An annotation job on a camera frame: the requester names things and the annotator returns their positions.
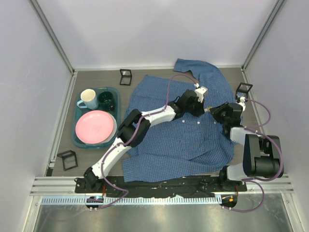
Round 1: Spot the black display box front-left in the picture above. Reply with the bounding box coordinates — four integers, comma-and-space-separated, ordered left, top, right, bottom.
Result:
57, 150, 78, 171

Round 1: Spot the pink plate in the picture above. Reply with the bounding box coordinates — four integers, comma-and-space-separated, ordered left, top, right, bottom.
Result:
75, 110, 116, 145

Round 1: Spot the black display box back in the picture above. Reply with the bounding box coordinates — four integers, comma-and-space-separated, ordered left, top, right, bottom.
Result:
119, 69, 132, 86

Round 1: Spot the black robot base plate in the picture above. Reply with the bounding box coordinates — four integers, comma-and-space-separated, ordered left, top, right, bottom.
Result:
74, 175, 247, 198

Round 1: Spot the black display box right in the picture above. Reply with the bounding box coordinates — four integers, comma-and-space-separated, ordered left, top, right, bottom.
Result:
235, 82, 253, 100

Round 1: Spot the light blue mug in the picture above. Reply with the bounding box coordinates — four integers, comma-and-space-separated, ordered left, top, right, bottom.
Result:
76, 89, 98, 110

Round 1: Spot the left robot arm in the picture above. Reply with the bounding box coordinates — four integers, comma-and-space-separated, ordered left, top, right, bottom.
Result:
80, 87, 208, 192

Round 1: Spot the teal plastic tray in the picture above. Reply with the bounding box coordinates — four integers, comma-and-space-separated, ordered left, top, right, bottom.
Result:
71, 87, 121, 149

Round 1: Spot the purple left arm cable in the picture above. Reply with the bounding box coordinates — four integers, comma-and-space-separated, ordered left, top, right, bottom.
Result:
98, 74, 199, 210

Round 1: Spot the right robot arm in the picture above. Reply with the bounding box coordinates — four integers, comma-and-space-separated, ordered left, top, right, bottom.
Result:
210, 102, 284, 191

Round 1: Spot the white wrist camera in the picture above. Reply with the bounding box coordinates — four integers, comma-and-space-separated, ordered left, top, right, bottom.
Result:
237, 96, 246, 112
194, 87, 208, 103

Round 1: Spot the dark green mug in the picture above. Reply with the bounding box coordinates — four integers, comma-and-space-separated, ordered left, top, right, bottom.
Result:
98, 91, 115, 111

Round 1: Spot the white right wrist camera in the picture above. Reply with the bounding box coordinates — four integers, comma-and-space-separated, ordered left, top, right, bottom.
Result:
237, 96, 246, 112

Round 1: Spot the white slotted cable duct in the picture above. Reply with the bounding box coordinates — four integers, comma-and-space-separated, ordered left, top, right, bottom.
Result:
41, 195, 222, 205

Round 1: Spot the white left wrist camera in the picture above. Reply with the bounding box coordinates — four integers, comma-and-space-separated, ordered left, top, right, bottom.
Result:
194, 87, 208, 103

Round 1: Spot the blue plaid shirt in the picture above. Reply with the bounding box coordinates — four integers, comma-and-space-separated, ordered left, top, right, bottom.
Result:
122, 59, 235, 182

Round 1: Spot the aluminium frame rail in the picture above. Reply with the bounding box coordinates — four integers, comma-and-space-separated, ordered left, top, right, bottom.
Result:
29, 0, 75, 75

